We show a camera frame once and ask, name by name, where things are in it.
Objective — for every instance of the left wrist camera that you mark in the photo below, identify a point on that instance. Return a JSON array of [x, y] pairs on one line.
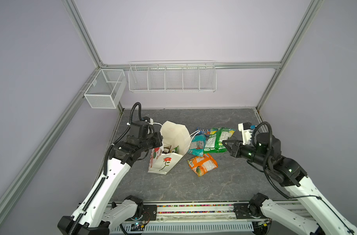
[[148, 120]]

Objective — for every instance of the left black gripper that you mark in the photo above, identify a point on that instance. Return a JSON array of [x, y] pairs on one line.
[[157, 141]]

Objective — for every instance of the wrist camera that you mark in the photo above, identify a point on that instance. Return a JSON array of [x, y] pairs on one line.
[[246, 130], [148, 120]]

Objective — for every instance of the blue m&m's candy packet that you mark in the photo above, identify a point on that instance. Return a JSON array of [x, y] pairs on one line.
[[203, 131]]

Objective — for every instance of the white flower paper bag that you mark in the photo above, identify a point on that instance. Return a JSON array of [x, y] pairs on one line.
[[175, 144]]

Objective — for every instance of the teal snack packet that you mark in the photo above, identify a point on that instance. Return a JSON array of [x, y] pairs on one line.
[[197, 145]]

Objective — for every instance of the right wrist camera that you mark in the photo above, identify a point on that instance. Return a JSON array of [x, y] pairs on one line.
[[246, 130]]

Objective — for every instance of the brown chocolate bar wrapper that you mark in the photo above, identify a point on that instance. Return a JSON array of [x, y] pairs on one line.
[[170, 149]]

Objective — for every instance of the white mesh box basket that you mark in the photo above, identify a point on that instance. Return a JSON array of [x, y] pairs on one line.
[[106, 89]]

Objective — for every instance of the white wire shelf basket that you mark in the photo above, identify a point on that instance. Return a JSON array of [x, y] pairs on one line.
[[172, 76]]

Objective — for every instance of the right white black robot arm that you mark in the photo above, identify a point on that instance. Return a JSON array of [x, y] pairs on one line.
[[291, 181]]

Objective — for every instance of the orange snack packet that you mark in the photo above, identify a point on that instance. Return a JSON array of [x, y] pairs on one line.
[[201, 165]]

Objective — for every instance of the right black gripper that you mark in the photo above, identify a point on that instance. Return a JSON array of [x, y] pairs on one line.
[[235, 150]]

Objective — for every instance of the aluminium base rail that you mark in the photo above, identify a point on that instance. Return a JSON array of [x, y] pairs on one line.
[[134, 218]]

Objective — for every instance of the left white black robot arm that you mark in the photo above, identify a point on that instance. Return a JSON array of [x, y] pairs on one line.
[[107, 182]]

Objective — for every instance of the green snack packet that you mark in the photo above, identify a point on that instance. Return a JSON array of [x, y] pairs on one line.
[[217, 135]]

